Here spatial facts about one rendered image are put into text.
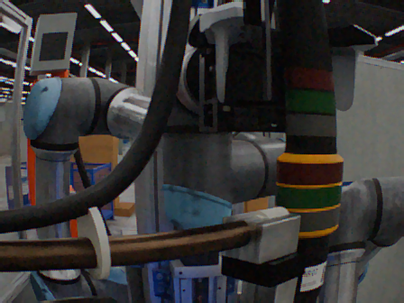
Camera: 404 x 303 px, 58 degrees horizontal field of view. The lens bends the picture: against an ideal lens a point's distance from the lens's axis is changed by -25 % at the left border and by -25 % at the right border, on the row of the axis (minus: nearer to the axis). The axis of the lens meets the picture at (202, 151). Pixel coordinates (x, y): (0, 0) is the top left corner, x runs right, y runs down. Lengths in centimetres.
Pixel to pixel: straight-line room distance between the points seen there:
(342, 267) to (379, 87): 172
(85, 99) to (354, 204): 50
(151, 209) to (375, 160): 145
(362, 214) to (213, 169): 30
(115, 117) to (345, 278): 50
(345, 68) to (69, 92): 58
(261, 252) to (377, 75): 214
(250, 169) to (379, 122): 181
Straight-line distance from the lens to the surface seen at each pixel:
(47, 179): 82
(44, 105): 76
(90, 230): 17
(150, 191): 111
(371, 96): 229
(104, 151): 825
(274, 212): 23
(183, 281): 109
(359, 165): 225
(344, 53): 30
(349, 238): 69
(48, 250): 17
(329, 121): 25
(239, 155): 53
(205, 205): 50
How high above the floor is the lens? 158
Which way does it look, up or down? 3 degrees down
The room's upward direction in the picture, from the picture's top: straight up
